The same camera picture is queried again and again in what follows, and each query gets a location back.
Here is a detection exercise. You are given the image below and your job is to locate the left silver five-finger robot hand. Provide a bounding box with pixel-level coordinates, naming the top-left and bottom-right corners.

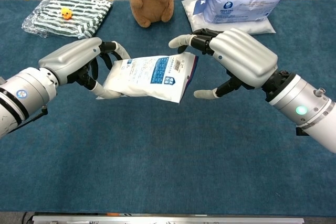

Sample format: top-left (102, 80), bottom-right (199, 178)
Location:
top-left (38, 37), bottom-right (131, 99)

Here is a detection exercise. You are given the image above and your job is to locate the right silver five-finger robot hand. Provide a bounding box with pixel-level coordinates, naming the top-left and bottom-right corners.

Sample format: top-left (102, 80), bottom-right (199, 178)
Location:
top-left (168, 28), bottom-right (279, 99)

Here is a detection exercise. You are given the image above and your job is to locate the white blue small package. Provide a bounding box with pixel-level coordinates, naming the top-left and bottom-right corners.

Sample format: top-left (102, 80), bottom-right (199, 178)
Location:
top-left (96, 52), bottom-right (200, 104)

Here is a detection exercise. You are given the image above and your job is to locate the white frosted plastic bag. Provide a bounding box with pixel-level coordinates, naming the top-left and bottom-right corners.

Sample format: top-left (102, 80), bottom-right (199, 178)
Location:
top-left (181, 0), bottom-right (277, 36)

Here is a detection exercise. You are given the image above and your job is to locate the striped garment in clear bag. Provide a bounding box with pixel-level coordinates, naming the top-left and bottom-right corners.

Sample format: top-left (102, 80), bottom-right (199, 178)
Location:
top-left (21, 0), bottom-right (116, 41)

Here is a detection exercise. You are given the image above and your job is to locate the small yellow duck toy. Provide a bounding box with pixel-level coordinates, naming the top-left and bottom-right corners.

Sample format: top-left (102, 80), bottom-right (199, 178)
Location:
top-left (60, 7), bottom-right (74, 20)

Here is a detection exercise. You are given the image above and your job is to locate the brown capybara plush toy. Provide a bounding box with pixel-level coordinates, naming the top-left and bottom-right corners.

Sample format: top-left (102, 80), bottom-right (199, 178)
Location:
top-left (123, 0), bottom-right (175, 28)

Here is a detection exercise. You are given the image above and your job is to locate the blue felt table mat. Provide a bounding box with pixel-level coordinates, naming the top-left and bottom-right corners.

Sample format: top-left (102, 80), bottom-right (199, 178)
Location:
top-left (0, 0), bottom-right (336, 216)

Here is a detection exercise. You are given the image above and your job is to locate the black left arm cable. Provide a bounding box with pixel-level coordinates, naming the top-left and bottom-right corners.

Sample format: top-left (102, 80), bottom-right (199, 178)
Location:
top-left (7, 105), bottom-right (49, 134)

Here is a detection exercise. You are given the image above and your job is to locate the aluminium table edge rail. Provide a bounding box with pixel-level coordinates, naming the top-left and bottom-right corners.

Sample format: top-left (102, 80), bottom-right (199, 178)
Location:
top-left (31, 215), bottom-right (305, 224)

